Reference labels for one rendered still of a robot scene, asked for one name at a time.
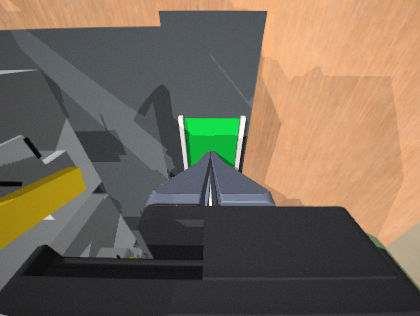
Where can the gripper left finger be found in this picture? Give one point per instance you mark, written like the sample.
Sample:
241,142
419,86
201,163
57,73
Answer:
192,186

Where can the dark grey board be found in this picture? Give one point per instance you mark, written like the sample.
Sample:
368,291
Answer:
111,83

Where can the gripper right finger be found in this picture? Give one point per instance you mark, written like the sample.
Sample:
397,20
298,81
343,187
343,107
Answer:
230,187

